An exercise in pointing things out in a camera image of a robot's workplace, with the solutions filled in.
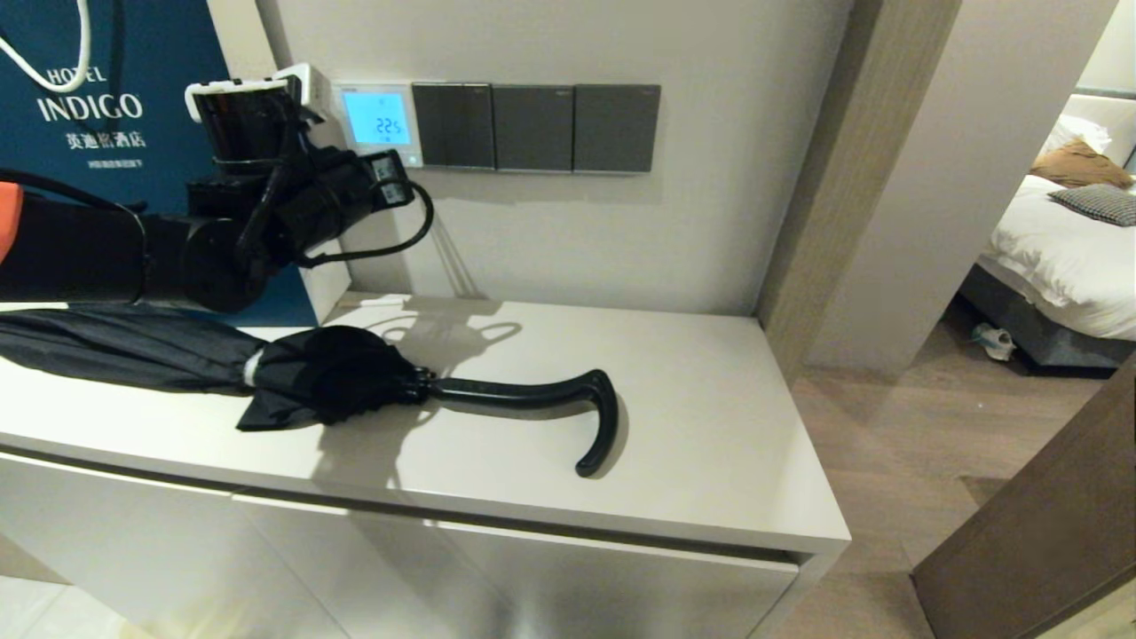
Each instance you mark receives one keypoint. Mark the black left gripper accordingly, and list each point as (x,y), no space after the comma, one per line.
(321,204)

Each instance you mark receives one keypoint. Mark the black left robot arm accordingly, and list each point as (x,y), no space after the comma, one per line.
(80,253)

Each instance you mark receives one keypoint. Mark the white wall thermostat panel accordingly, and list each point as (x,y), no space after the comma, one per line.
(377,120)

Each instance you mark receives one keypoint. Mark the black folded umbrella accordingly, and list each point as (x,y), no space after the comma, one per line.
(328,377)

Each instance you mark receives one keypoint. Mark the blue Hotel Indigo paper bag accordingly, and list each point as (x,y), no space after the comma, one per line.
(115,53)

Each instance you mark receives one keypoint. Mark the white cabinet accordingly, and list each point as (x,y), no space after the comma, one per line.
(710,444)

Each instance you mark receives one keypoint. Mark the white and teal sneaker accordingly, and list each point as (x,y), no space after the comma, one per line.
(994,342)

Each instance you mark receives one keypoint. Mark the bed with white duvet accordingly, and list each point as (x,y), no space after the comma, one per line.
(1056,266)

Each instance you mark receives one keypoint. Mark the brown cushion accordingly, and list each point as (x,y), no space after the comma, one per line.
(1078,166)

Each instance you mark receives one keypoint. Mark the white pillow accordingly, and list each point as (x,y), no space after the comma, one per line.
(1078,131)

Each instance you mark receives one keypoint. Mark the houndstooth patterned cushion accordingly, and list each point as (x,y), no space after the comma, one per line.
(1100,204)

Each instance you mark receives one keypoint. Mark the brown wooden door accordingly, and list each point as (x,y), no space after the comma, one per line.
(1047,524)

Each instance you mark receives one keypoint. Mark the dark grey three-gang wall switch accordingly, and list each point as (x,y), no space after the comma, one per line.
(453,126)

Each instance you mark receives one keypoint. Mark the grey single rocker switch panel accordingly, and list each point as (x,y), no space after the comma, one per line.
(616,129)
(532,129)

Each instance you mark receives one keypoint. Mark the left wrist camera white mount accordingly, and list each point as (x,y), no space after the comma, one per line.
(248,115)

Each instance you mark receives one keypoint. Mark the light wooden door frame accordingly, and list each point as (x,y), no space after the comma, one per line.
(843,222)

